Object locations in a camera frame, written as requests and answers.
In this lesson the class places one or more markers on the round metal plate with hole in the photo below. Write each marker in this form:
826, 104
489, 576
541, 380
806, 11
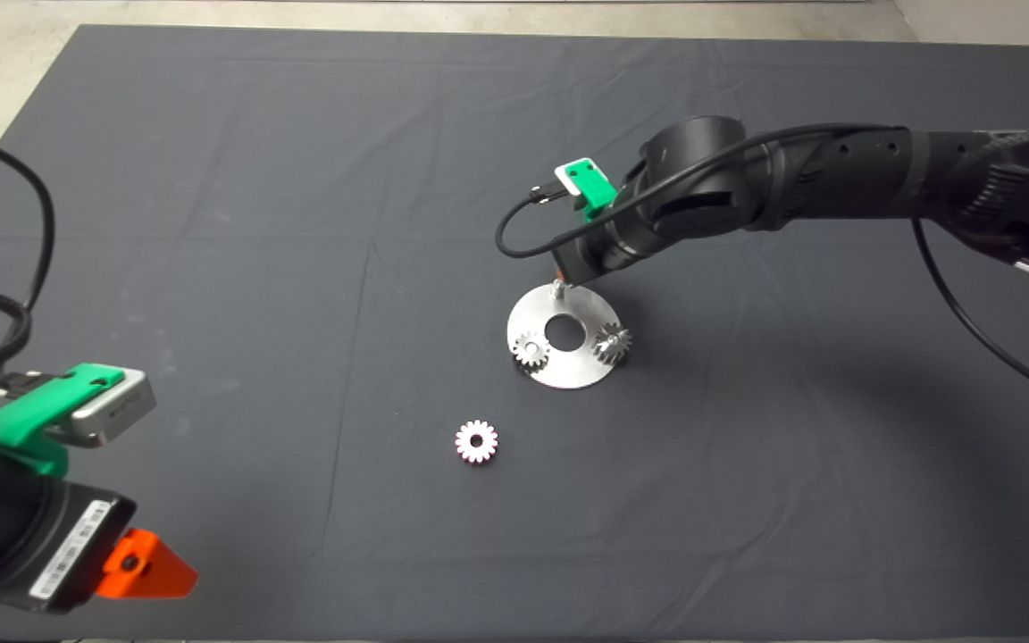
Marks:
564, 371

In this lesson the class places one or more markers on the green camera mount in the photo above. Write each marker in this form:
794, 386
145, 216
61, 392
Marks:
23, 420
595, 187

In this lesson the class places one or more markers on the small bright steel gear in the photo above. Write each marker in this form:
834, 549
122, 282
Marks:
466, 441

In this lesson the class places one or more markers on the green left camera mount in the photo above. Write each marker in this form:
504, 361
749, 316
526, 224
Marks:
23, 420

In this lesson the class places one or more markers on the dark grey table cloth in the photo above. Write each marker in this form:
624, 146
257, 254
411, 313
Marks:
300, 268

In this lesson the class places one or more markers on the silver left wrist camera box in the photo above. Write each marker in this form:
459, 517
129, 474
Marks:
121, 406

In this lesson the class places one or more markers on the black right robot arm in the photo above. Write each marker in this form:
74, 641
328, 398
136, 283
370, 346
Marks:
836, 174

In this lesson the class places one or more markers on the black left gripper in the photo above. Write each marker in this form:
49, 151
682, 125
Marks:
41, 522

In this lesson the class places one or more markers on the green right camera mount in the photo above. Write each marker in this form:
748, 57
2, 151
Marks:
595, 187

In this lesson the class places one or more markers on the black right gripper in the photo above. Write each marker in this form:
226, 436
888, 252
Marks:
581, 254

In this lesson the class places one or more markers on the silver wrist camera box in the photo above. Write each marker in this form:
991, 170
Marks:
561, 174
121, 406

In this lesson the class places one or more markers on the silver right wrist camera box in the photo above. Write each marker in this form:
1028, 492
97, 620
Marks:
561, 174

